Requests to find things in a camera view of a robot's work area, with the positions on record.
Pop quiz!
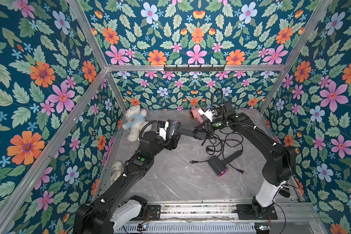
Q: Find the dark grey hair dryer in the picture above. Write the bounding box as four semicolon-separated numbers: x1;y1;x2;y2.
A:
161;120;208;140
207;150;243;177

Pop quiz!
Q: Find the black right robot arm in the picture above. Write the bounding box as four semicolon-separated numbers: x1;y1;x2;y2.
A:
198;101;296;209

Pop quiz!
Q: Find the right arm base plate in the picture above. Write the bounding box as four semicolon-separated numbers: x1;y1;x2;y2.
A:
235;204;278;220

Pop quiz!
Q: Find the pink hair dryer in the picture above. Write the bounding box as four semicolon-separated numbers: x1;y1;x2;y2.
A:
189;108;206;123

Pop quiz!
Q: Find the striped black white sock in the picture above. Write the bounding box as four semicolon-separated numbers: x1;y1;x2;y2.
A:
279;187;291;198

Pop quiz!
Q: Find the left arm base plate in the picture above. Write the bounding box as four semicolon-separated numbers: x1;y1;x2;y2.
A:
139;204;161;221

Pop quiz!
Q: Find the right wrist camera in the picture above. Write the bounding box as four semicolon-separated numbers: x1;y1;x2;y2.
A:
198;106;214;122

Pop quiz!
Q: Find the black cord with plug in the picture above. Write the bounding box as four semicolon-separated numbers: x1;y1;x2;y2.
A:
189;159;246;175

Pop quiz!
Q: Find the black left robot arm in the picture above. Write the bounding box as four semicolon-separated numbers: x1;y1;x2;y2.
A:
72;130;180;234

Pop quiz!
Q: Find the white teddy bear blue shirt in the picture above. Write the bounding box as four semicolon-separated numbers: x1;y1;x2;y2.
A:
122;105;148;142

